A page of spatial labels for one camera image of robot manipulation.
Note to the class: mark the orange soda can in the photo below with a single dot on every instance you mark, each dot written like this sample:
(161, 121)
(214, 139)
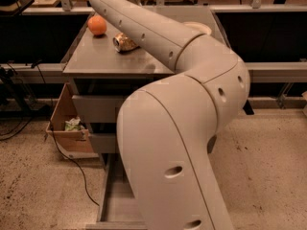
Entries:
(122, 43)

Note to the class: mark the grey top drawer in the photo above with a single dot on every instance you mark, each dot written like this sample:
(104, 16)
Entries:
(97, 109)

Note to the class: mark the cardboard box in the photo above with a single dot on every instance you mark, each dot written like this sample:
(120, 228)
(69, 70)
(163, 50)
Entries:
(73, 144)

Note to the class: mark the grey middle drawer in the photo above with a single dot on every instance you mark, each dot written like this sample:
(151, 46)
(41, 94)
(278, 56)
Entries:
(103, 143)

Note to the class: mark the grey drawer cabinet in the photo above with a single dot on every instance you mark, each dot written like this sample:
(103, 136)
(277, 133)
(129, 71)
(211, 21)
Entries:
(96, 69)

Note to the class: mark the orange fruit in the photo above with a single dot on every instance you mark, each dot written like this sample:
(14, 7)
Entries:
(96, 25)

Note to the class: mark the crumpled paper in box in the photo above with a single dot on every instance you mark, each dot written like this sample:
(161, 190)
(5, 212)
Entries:
(73, 124)

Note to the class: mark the white bowl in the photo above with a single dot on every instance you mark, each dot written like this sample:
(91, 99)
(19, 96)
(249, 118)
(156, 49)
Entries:
(199, 26)

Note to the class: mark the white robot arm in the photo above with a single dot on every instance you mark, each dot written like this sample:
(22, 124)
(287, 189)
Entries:
(164, 127)

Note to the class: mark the grey open bottom drawer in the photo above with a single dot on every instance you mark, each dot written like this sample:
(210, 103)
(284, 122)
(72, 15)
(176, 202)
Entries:
(118, 209)

